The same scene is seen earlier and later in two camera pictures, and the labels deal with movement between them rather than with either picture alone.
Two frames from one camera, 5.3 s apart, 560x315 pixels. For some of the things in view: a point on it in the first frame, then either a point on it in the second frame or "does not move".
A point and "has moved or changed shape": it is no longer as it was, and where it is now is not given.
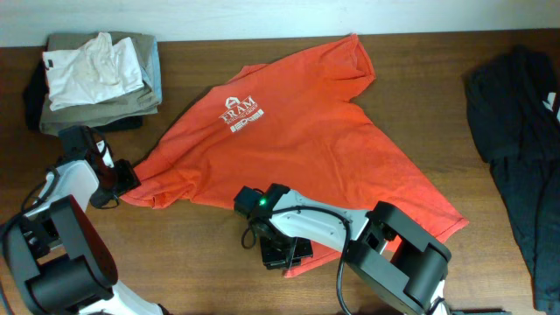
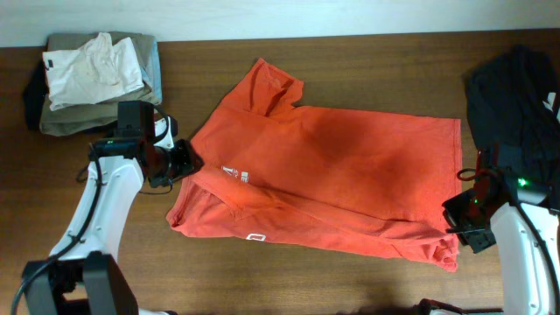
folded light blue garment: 153,79 does not move
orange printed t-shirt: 292,125 has moved or changed shape
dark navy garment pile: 514,103 does not move
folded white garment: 97,72 does not move
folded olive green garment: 129,109 does not move
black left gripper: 127,182 → 186,163
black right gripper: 274,262 → 478,242
